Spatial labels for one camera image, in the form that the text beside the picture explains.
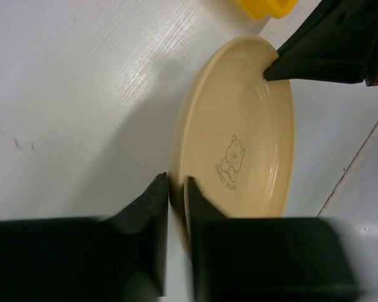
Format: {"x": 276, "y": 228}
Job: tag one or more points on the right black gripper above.
{"x": 338, "y": 42}

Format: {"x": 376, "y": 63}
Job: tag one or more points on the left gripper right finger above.
{"x": 265, "y": 259}

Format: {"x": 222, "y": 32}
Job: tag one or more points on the yellow plastic bin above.
{"x": 258, "y": 9}

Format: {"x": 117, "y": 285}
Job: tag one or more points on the orange plate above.
{"x": 235, "y": 135}

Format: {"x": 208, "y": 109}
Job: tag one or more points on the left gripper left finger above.
{"x": 120, "y": 258}

